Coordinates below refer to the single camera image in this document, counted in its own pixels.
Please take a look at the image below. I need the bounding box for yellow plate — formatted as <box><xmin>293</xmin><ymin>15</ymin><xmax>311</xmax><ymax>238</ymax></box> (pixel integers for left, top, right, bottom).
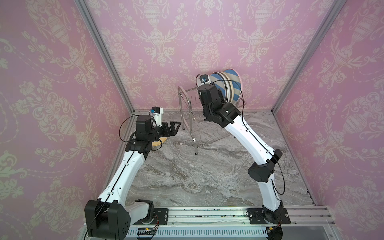
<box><xmin>152</xmin><ymin>137</ymin><xmax>168</xmax><ymax>147</ymax></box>

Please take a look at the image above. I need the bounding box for orange sunburst plate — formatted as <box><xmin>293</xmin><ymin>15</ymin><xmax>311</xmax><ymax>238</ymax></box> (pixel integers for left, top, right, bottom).
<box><xmin>219</xmin><ymin>72</ymin><xmax>231</xmax><ymax>103</ymax></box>

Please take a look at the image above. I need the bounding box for beige plate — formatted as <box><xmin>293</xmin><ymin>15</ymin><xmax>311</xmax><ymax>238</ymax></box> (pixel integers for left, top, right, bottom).
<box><xmin>223</xmin><ymin>72</ymin><xmax>235</xmax><ymax>104</ymax></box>

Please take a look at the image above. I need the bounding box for blue striped plate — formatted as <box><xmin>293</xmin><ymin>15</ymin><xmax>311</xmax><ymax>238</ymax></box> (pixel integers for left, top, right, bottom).
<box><xmin>224</xmin><ymin>69</ymin><xmax>242</xmax><ymax>105</ymax></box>
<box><xmin>209</xmin><ymin>72</ymin><xmax>227</xmax><ymax>97</ymax></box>

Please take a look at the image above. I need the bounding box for pink plate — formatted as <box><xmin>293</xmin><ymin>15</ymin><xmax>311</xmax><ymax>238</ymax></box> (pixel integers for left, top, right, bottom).
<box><xmin>233</xmin><ymin>71</ymin><xmax>243</xmax><ymax>103</ymax></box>

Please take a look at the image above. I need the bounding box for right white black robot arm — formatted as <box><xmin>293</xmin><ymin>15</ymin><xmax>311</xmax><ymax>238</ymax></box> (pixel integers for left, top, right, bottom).
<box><xmin>198</xmin><ymin>84</ymin><xmax>284</xmax><ymax>224</ymax></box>

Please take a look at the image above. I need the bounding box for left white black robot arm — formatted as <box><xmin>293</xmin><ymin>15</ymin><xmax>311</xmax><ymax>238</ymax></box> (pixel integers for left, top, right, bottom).
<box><xmin>84</xmin><ymin>114</ymin><xmax>181</xmax><ymax>240</ymax></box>

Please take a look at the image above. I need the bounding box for small electronics board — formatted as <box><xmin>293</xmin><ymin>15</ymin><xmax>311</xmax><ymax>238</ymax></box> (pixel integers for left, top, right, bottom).
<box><xmin>137</xmin><ymin>228</ymin><xmax>158</xmax><ymax>236</ymax></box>

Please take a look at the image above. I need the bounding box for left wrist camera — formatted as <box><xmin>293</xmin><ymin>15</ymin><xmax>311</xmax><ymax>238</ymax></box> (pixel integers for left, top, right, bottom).
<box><xmin>150</xmin><ymin>107</ymin><xmax>164</xmax><ymax>127</ymax></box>

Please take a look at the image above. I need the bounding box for chrome wire dish rack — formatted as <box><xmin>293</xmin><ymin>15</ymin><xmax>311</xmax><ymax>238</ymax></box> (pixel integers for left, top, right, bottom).
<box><xmin>178</xmin><ymin>86</ymin><xmax>231</xmax><ymax>155</ymax></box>

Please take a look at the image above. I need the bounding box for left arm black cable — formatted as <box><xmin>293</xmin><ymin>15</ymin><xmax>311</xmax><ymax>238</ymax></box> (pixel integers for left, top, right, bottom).
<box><xmin>83</xmin><ymin>114</ymin><xmax>164</xmax><ymax>240</ymax></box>

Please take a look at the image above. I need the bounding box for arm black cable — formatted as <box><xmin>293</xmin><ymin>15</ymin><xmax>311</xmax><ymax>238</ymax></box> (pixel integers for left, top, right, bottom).
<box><xmin>195</xmin><ymin>73</ymin><xmax>286</xmax><ymax>196</ymax></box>
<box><xmin>83</xmin><ymin>114</ymin><xmax>164</xmax><ymax>240</ymax></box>

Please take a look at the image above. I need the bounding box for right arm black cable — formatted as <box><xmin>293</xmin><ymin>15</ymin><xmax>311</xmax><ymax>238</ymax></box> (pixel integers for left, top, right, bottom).
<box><xmin>195</xmin><ymin>73</ymin><xmax>286</xmax><ymax>196</ymax></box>

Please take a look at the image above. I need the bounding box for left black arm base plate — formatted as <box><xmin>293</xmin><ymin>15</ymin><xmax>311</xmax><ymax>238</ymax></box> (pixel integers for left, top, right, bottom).
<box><xmin>135</xmin><ymin>208</ymin><xmax>169</xmax><ymax>225</ymax></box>

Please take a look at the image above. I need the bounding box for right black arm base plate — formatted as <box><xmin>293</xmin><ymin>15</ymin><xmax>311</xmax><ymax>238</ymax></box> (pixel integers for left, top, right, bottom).
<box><xmin>246</xmin><ymin>208</ymin><xmax>291</xmax><ymax>225</ymax></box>

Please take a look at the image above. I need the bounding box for aluminium rail frame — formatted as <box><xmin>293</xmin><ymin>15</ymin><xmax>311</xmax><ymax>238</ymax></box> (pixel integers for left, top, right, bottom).
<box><xmin>78</xmin><ymin>205</ymin><xmax>340</xmax><ymax>240</ymax></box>

